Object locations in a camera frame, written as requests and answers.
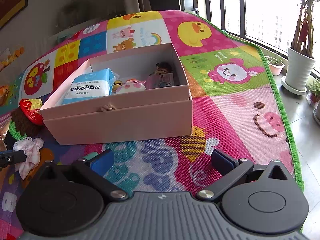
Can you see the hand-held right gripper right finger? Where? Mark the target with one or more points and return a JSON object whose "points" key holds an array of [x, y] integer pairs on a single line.
{"points": [[222, 161]]}

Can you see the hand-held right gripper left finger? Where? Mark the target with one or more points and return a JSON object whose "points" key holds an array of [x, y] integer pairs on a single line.
{"points": [[102, 161]]}

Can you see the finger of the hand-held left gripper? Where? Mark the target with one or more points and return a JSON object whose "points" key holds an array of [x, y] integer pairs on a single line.
{"points": [[12, 157]]}

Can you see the white lace cloth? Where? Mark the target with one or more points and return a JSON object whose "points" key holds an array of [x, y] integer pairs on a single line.
{"points": [[31, 152]]}

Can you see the pink cardboard box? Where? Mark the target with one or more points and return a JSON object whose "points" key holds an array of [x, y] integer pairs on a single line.
{"points": [[120, 122]]}

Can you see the blue wet wipes pack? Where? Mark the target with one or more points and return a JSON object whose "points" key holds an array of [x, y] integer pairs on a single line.
{"points": [[87, 87]]}

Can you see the small yellow toy figure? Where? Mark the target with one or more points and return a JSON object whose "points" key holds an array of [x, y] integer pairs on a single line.
{"points": [[117, 85]]}

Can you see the pink pig toy figure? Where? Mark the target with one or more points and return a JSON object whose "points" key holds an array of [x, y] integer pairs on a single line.
{"points": [[131, 87]]}

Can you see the cartoon printed pouch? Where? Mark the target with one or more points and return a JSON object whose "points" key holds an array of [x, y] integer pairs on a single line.
{"points": [[157, 82]]}

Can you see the brown bear figure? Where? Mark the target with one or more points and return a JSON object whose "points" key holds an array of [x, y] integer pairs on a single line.
{"points": [[163, 68]]}

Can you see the crochet doll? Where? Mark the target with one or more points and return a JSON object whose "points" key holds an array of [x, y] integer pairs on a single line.
{"points": [[22, 122]]}

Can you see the colourful cartoon play mat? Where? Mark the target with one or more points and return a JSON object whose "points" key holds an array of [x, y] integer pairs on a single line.
{"points": [[237, 110]]}

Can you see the orange plush toys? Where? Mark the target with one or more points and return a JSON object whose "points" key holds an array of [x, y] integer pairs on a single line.
{"points": [[12, 56]]}

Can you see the small pink plant pot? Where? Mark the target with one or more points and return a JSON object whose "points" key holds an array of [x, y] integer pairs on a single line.
{"points": [[275, 68]]}

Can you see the small potted green plant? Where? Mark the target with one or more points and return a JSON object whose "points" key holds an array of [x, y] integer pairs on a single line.
{"points": [[315, 91]]}

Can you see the white plant pot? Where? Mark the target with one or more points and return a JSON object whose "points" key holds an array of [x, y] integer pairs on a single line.
{"points": [[298, 72]]}

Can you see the tall dried plant stalks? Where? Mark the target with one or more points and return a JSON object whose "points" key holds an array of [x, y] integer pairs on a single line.
{"points": [[306, 20]]}

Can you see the black window frame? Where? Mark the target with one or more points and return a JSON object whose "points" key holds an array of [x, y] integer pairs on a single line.
{"points": [[242, 5]]}

